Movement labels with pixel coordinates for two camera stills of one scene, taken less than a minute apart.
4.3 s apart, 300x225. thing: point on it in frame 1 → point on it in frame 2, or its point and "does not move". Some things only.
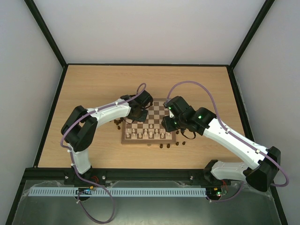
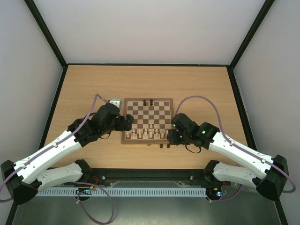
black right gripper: x=168 y=123 → x=172 y=137
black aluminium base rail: x=67 y=175 does not move
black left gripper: x=143 y=117 → x=122 y=126
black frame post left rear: x=46 y=33 does not move
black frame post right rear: x=266 y=7 does not move
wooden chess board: x=150 y=131 does not move
